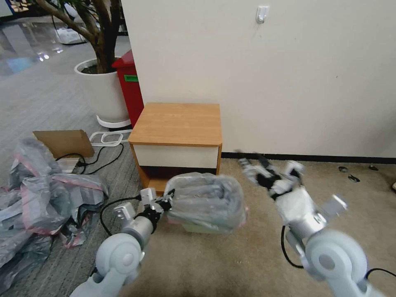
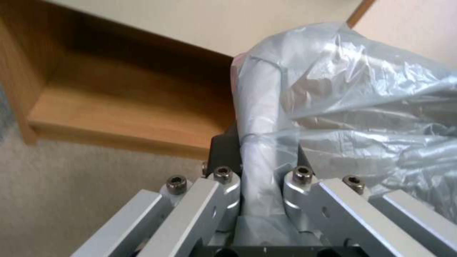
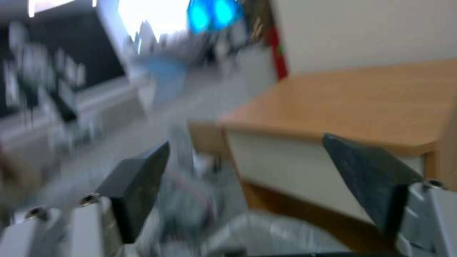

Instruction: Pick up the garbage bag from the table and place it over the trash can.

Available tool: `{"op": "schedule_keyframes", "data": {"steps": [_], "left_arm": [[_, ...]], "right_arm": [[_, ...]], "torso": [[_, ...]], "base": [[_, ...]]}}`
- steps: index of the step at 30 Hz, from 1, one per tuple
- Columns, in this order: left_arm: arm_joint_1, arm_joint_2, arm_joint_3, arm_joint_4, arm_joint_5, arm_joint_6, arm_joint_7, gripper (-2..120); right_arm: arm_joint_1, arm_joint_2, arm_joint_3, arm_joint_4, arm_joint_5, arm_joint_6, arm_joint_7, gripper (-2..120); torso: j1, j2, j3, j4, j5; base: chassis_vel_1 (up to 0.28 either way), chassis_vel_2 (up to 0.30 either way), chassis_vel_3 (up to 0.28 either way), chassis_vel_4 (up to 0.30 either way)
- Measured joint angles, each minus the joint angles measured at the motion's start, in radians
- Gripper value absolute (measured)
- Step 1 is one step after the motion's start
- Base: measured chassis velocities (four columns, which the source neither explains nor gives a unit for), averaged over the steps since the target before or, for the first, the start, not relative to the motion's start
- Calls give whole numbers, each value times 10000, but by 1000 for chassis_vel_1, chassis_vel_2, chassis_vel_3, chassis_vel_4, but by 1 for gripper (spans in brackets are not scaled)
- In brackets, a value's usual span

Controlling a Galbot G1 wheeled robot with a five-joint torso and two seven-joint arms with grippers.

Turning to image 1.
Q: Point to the pile of grey garbage bags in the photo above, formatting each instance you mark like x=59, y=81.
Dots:
x=40, y=204

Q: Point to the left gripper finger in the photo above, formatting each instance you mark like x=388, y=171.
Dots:
x=165, y=207
x=167, y=195

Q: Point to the white round planter pot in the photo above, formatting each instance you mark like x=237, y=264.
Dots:
x=105, y=92

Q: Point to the red box with green label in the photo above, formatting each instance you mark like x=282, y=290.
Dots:
x=130, y=86

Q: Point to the white power strip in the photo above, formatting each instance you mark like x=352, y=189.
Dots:
x=69, y=164

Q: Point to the grey translucent garbage bag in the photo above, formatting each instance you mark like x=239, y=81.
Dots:
x=207, y=198

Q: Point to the white wall hook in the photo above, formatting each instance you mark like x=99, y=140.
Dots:
x=262, y=13

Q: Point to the small dark floor scrap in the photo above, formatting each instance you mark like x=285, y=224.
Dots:
x=353, y=178
x=342, y=169
x=373, y=167

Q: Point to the wooden bedside table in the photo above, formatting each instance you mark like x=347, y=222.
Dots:
x=176, y=130

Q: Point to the brown cardboard piece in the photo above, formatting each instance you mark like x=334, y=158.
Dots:
x=65, y=142

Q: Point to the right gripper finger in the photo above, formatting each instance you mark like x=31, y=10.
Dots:
x=247, y=165
x=264, y=164

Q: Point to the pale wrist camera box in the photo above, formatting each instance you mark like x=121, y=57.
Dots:
x=148, y=194
x=294, y=168

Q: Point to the white background object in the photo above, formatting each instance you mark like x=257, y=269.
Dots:
x=69, y=35

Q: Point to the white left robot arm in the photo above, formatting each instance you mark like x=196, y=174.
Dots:
x=117, y=256

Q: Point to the indoor tree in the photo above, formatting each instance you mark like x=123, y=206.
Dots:
x=100, y=34

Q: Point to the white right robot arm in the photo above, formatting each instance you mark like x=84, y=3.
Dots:
x=331, y=256

